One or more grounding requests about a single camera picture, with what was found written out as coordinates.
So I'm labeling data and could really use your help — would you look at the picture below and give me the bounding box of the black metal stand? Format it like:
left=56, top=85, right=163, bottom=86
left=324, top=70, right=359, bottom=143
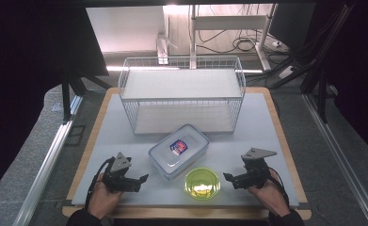
left=299, top=3, right=357, bottom=124
left=60, top=71, right=112, bottom=124

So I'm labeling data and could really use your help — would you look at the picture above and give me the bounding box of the person's right hand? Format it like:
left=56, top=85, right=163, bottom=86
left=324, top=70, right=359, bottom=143
left=247, top=176, right=292, bottom=218

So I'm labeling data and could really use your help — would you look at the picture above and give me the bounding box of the person's left hand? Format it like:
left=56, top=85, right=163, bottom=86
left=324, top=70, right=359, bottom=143
left=87, top=172, right=125, bottom=220

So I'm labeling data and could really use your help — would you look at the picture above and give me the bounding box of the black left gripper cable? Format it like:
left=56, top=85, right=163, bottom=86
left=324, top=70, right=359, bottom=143
left=84, top=156, right=114, bottom=212

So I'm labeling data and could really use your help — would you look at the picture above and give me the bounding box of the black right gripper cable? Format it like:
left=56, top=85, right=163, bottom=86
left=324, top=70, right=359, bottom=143
left=267, top=167, right=292, bottom=209

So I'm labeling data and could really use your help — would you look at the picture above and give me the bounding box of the black curtain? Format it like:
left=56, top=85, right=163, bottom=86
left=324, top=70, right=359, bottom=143
left=0, top=0, right=109, bottom=203
left=312, top=0, right=368, bottom=155

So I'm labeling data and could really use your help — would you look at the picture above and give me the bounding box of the white wire storage rack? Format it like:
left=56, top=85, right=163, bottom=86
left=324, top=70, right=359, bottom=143
left=118, top=55, right=248, bottom=137

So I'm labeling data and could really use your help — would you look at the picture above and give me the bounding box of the white metal desk frame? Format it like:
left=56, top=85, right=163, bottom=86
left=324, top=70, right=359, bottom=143
left=188, top=3, right=280, bottom=72

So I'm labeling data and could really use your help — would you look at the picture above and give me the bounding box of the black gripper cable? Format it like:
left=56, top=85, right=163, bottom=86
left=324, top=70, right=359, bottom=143
left=84, top=156, right=114, bottom=212
left=267, top=167, right=292, bottom=209

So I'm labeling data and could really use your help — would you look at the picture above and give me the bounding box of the clear plastic lidded food container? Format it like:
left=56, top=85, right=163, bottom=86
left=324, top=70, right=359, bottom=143
left=147, top=123, right=211, bottom=182

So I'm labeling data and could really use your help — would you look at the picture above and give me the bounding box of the white wall panel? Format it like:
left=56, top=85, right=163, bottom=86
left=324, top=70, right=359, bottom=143
left=85, top=6, right=166, bottom=55

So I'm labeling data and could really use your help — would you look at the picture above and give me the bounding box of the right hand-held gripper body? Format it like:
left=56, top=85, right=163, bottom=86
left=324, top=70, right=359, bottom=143
left=232, top=147, right=279, bottom=190

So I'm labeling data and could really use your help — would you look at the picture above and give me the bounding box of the aluminium floor rail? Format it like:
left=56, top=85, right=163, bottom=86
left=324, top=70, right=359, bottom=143
left=301, top=93, right=368, bottom=226
left=12, top=95, right=84, bottom=226

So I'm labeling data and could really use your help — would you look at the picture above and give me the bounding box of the green translucent bowl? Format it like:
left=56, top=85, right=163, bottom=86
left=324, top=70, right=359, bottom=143
left=184, top=167, right=222, bottom=201

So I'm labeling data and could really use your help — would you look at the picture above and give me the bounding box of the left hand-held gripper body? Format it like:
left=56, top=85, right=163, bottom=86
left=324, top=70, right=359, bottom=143
left=101, top=152, right=142, bottom=193

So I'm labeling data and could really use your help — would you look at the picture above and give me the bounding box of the tangle of black floor cables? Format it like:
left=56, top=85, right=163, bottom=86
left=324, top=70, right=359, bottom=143
left=196, top=29, right=287, bottom=55

